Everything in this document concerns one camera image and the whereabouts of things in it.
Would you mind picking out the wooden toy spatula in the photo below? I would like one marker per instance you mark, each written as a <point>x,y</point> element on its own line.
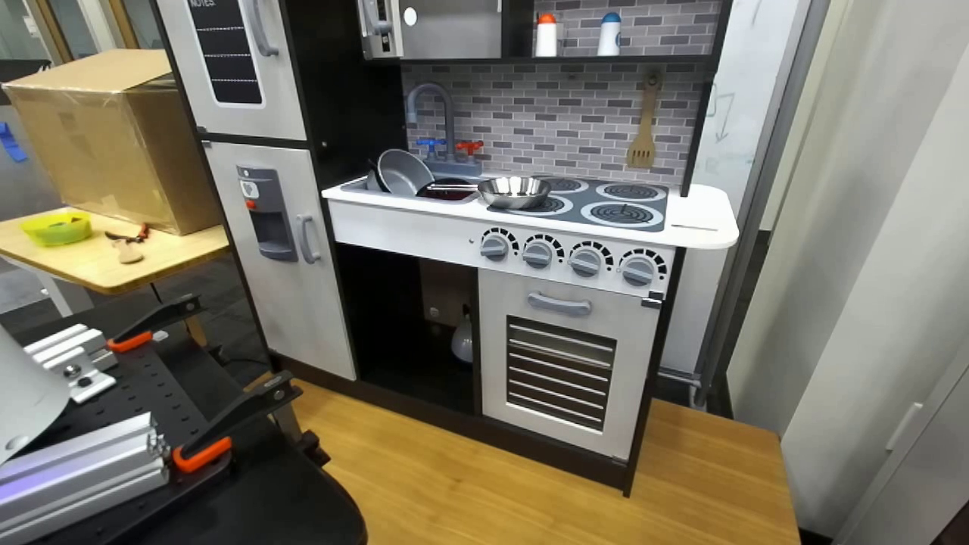
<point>644,153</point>

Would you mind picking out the white and red appliance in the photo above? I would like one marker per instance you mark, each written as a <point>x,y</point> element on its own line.
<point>281,91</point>

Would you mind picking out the long aluminium extrusion profile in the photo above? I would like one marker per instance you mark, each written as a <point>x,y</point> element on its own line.
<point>69,473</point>

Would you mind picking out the small brown toy food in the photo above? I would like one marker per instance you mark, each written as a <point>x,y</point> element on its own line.
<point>128,234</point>

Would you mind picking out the white oven door with vents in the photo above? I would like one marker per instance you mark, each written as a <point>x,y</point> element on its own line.
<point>503,305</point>

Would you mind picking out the grey toy frying pan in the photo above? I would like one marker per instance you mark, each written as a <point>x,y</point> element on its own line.
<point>404,173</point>

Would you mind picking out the white shaker with orange cap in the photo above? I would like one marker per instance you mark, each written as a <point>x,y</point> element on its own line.
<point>545,39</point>

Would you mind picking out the small beige toy food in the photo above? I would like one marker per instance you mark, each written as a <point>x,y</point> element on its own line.
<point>131,251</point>

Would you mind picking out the shiny steel bowl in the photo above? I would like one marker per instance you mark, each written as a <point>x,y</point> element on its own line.
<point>515,189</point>

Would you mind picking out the grey toy microwave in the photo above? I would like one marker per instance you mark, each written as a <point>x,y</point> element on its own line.
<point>456,32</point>

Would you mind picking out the grey stove knob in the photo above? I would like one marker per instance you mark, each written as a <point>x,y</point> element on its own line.
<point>494,247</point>
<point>536,251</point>
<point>639,269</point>
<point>584,260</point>

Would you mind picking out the black orange bar clamp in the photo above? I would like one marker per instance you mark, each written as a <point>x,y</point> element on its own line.
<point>151,323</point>
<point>237,414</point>

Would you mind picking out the green plastic bowl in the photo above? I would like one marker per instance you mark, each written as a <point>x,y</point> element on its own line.
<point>59,231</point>

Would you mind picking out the white metal cabinet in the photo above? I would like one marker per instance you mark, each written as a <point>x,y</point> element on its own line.
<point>878,251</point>

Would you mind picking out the grey toy faucet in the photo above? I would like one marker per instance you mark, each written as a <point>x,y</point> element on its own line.
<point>449,131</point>

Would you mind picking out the white fridge door with dispenser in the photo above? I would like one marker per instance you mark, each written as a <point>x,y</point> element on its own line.
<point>302,323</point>

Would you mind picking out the black white toy kitchen playset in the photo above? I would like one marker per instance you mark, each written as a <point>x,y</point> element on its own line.
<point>343,101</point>

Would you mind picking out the small aluminium bracket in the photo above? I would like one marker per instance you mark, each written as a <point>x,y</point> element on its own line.
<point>64,349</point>

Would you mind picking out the large cardboard box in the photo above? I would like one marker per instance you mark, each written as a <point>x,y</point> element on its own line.
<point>110,140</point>

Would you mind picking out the white shaker with blue cap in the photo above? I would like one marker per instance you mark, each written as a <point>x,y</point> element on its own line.
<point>609,39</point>

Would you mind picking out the dark pot with red rim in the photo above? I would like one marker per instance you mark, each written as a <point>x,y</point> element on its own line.
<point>449,189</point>

